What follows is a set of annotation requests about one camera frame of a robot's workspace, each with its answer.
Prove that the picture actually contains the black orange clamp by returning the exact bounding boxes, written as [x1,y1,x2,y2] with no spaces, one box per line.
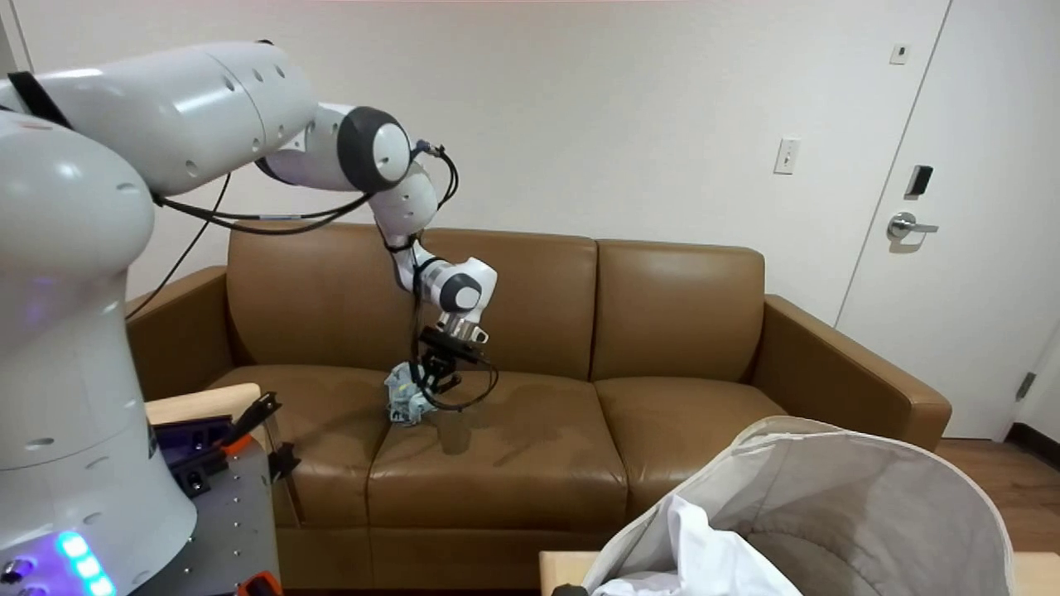
[161,389,306,499]

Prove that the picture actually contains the white garment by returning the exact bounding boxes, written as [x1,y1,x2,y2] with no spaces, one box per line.
[614,492,806,596]

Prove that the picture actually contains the grey perforated mounting plate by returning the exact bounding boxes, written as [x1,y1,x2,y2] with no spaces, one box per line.
[136,441,288,596]

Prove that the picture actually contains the black door card reader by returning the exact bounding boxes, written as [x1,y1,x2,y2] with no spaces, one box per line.
[903,162,937,201]

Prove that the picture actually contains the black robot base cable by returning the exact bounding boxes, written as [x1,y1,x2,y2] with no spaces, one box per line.
[147,162,382,239]

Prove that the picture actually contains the small red object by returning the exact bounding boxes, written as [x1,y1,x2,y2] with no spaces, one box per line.
[234,568,285,596]

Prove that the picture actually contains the grey blue sock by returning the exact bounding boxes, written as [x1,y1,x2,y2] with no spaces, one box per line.
[382,360,443,431]

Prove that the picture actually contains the brown leather couch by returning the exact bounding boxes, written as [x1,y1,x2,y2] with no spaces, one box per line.
[124,216,954,591]

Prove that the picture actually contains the white door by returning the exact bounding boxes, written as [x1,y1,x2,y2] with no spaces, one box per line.
[836,0,1060,442]

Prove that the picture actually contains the white wall light switch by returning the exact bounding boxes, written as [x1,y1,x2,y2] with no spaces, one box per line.
[771,132,801,179]

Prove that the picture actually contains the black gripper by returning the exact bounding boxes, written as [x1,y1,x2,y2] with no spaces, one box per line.
[407,345,469,406]

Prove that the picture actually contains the light wooden board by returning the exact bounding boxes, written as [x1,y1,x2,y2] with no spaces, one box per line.
[144,382,269,431]

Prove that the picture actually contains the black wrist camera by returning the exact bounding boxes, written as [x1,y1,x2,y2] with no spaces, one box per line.
[413,320,489,365]

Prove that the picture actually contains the grey round bin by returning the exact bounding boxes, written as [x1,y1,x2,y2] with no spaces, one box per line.
[583,409,1017,596]

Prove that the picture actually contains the light wooden table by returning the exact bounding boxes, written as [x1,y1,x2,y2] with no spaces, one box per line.
[538,547,1060,596]

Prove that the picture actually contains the black velcro strap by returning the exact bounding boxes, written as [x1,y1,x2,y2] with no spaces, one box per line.
[2,69,74,132]

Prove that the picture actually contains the silver door lever handle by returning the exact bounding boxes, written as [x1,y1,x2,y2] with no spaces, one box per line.
[883,209,941,247]

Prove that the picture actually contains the thin black camera cable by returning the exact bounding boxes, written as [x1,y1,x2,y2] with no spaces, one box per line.
[119,162,243,324]

